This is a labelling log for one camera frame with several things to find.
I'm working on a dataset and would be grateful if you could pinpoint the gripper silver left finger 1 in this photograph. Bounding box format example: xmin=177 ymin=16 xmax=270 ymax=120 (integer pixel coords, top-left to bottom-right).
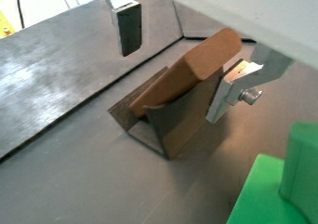
xmin=106 ymin=0 xmax=142 ymax=57

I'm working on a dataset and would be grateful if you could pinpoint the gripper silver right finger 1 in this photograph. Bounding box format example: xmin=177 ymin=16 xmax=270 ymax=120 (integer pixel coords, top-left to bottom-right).
xmin=206 ymin=44 xmax=294 ymax=124

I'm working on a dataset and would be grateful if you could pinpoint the brown square-circle forked object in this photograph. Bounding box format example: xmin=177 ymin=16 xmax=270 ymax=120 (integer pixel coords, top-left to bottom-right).
xmin=130 ymin=28 xmax=241 ymax=117

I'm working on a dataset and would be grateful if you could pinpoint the green fixture base block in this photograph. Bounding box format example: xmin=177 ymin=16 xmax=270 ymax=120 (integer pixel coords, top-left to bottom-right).
xmin=226 ymin=154 xmax=310 ymax=224

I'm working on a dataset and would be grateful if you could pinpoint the dark grey curved cradle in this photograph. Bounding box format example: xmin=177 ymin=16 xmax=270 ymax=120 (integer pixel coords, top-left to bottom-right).
xmin=107 ymin=59 xmax=246 ymax=161

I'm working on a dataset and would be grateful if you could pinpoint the green notched block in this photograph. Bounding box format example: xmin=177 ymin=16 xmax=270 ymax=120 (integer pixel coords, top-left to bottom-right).
xmin=279 ymin=121 xmax=318 ymax=224

